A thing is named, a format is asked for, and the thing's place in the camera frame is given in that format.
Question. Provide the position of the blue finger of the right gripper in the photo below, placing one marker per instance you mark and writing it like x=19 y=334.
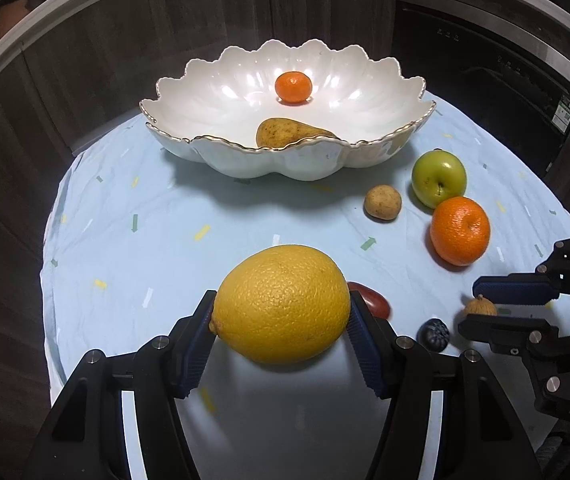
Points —
x=527 y=289
x=507 y=335

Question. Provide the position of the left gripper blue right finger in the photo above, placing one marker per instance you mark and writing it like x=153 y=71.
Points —
x=370 y=345

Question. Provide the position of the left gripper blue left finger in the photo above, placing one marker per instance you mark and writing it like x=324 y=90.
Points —
x=192 y=346

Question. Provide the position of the small tan longan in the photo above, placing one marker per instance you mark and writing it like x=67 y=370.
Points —
x=480 y=306

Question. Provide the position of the dark blueberry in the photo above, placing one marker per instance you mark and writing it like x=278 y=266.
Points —
x=434 y=335

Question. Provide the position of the large orange tangerine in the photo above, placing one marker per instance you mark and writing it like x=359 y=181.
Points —
x=460 y=231

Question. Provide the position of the yellow lemon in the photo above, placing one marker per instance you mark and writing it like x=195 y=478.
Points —
x=282 y=306

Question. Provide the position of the brown round kiwi potato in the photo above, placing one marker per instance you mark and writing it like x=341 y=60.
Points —
x=383 y=202

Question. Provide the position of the green apple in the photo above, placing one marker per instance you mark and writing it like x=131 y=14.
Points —
x=437 y=176

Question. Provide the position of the yellow brown mango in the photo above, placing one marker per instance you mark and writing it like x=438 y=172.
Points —
x=280 y=132

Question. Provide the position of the small orange tangerine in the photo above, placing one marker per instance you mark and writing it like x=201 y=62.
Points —
x=293 y=87

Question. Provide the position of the light blue patterned tablecloth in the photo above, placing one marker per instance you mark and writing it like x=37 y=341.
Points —
x=137 y=236

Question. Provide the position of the white scalloped ceramic bowl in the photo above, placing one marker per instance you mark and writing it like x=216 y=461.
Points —
x=211 y=113

